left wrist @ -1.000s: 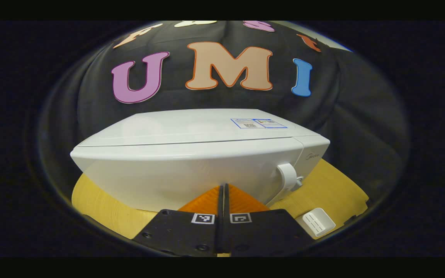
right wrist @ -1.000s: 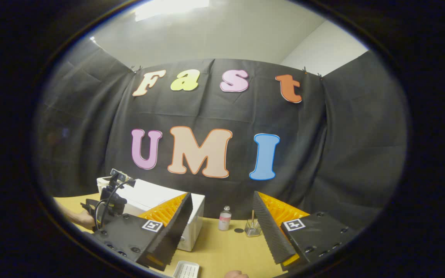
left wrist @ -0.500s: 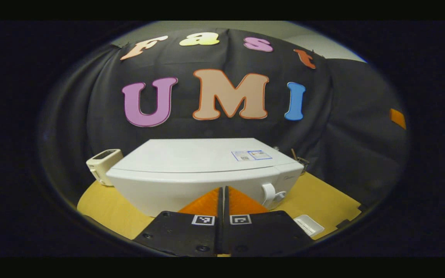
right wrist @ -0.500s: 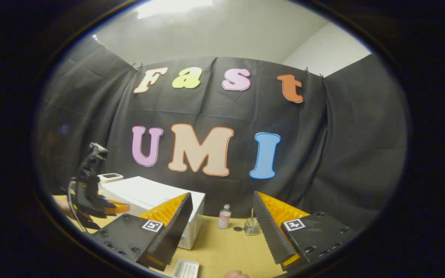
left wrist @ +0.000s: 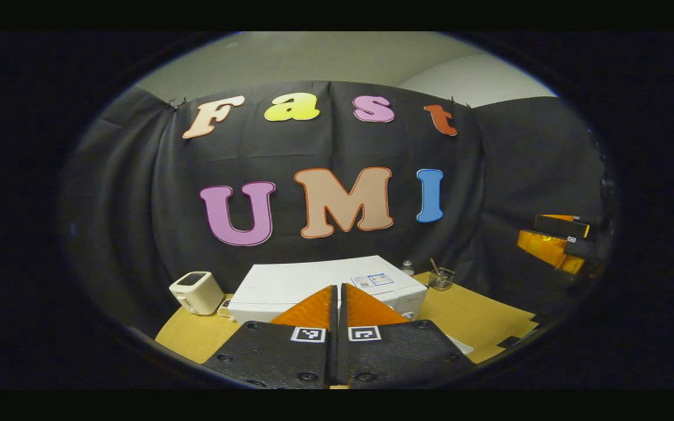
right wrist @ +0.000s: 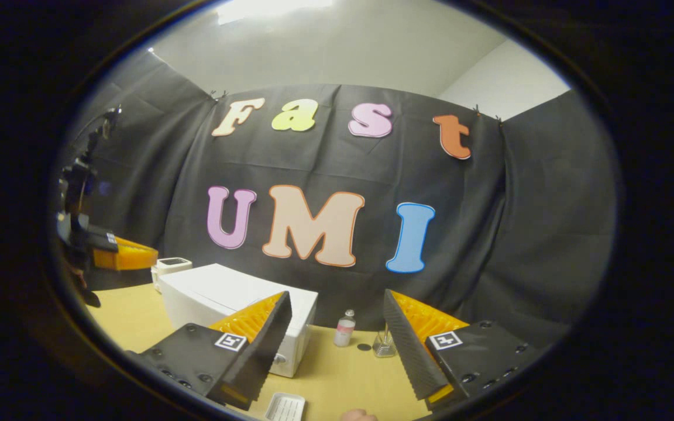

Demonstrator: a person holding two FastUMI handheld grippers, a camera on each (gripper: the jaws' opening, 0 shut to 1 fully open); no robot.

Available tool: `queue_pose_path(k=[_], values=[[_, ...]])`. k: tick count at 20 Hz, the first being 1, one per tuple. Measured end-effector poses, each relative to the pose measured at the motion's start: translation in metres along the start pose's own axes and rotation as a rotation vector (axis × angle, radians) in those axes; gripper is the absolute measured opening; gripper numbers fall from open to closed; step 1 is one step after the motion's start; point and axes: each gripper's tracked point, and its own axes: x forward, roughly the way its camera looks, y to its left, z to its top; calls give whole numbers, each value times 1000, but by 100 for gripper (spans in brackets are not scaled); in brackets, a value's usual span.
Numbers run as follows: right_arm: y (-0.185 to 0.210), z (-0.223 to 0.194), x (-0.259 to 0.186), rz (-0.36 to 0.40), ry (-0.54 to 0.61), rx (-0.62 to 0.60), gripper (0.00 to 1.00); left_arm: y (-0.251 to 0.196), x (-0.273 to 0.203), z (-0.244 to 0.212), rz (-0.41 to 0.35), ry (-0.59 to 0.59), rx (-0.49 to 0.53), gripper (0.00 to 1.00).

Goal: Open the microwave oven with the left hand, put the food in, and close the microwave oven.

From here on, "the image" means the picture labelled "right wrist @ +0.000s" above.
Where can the black backdrop cloth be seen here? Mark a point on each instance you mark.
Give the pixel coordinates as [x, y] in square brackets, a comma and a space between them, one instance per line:
[518, 222]

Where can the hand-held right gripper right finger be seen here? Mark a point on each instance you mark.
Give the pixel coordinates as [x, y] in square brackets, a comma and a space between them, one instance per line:
[410, 345]

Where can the white toaster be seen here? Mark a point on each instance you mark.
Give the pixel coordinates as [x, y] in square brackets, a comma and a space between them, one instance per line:
[167, 268]

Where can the white microwave oven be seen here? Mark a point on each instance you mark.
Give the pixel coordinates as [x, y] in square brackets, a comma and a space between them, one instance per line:
[220, 295]

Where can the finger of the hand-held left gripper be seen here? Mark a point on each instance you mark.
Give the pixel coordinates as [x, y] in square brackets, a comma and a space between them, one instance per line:
[129, 256]

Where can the small clear bottle pink label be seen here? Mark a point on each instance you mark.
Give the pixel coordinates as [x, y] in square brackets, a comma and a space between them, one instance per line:
[344, 332]

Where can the small glass jar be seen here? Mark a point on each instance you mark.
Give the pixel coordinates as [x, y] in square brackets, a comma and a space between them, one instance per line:
[382, 346]

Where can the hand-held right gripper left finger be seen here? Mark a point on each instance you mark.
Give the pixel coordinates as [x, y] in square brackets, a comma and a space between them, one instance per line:
[267, 342]

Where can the white rectangular plastic tray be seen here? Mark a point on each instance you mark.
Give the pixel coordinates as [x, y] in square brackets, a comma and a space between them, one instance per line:
[285, 407]

